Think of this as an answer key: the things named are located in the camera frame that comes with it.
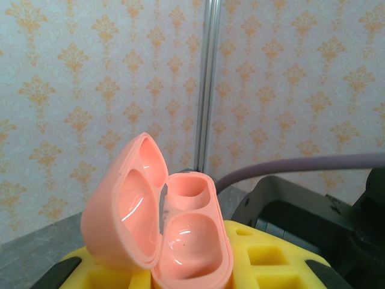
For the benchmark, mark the pink earbud charging case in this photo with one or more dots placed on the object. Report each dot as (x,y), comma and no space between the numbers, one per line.
(192,247)

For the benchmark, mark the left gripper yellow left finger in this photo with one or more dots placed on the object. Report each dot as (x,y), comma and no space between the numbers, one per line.
(99,278)

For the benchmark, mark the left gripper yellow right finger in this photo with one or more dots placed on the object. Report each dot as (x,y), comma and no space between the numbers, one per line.
(270,265)

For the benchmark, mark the aluminium corner post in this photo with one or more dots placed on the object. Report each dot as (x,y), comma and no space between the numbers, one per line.
(210,75)

